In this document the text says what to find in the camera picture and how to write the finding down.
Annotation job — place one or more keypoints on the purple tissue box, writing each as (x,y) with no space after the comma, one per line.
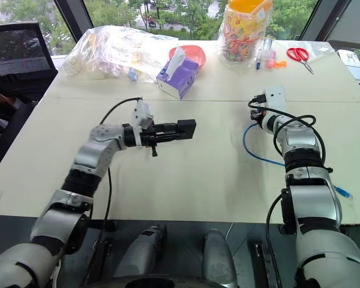
(180,78)

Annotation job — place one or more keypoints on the black mesh office chair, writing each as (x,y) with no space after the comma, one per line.
(15,57)

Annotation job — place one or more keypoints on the large clear plastic bag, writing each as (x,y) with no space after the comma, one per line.
(108,51)

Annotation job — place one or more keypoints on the small flat clear plastic bag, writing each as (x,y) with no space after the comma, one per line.
(321,49)

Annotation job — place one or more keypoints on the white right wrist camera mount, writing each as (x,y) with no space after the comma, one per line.
(274,97)

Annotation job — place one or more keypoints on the white printed box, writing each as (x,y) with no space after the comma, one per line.
(349,57)

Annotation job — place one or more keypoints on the bag of colourful snacks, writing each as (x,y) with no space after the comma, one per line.
(243,33)

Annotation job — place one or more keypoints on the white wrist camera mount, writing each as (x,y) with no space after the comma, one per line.
(141,111)
(274,97)

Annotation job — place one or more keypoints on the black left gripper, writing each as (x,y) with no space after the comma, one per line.
(147,136)

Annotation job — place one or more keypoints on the coral plastic bowl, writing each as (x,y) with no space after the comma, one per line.
(195,54)

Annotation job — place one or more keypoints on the small orange plastic item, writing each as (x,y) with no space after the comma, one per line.
(280,64)

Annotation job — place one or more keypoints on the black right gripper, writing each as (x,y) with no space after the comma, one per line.
(257,116)

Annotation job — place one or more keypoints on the small light blue bottle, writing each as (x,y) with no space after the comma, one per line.
(132,73)

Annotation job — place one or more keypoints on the clear plastic tube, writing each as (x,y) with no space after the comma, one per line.
(267,48)

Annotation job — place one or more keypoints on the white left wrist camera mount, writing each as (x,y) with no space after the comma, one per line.
(141,111)

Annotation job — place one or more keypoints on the blue and white pen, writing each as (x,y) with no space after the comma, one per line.
(259,58)

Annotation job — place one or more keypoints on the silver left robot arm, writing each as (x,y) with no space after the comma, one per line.
(90,156)

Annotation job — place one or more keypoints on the grey rounded robot leg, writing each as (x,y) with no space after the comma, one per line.
(217,258)
(141,255)

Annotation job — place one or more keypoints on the dark window frame post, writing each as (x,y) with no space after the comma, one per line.
(325,18)
(78,18)

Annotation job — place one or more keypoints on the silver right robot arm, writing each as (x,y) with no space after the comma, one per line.
(312,204)

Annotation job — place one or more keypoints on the small pink plastic item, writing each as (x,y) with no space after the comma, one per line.
(270,61)

